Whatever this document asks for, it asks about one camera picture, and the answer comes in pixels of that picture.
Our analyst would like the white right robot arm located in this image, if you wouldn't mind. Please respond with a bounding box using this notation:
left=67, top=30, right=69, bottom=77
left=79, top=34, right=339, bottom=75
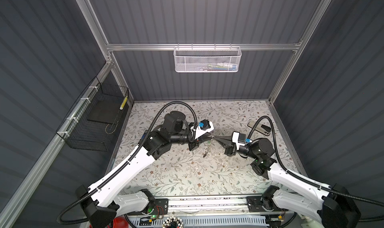
left=214, top=132, right=361, bottom=228

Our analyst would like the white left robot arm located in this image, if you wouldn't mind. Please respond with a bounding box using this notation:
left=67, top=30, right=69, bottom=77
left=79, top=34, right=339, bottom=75
left=77, top=111, right=214, bottom=228

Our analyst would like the yellow marker pen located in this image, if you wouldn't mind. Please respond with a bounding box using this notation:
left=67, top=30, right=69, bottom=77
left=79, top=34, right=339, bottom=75
left=120, top=96, right=128, bottom=110

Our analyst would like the black pad in basket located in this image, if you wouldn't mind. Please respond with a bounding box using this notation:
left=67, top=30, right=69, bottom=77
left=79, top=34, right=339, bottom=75
left=87, top=101, right=121, bottom=125

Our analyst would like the red round object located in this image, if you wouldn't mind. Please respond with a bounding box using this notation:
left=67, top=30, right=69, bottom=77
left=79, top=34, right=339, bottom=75
left=107, top=216, right=130, bottom=228

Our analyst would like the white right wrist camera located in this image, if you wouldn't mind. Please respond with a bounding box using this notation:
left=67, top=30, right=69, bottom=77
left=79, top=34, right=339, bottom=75
left=232, top=132, right=248, bottom=150

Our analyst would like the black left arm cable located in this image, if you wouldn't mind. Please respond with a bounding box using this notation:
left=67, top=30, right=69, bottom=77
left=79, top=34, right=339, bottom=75
left=56, top=101, right=198, bottom=225

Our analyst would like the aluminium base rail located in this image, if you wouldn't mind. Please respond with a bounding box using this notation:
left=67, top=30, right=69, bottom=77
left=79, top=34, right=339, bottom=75
left=127, top=194, right=290, bottom=220

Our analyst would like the white perforated cable tray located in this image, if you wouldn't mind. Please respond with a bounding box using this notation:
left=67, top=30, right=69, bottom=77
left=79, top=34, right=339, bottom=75
left=129, top=215, right=270, bottom=228

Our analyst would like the white wire mesh basket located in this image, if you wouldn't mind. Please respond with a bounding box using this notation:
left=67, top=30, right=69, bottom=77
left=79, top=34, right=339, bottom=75
left=173, top=46, right=242, bottom=73

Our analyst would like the round LED ring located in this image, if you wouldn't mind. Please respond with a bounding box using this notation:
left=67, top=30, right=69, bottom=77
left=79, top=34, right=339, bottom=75
left=162, top=215, right=184, bottom=228

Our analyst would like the black wire basket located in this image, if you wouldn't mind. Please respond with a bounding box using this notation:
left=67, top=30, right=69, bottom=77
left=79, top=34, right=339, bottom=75
left=57, top=78, right=130, bottom=152

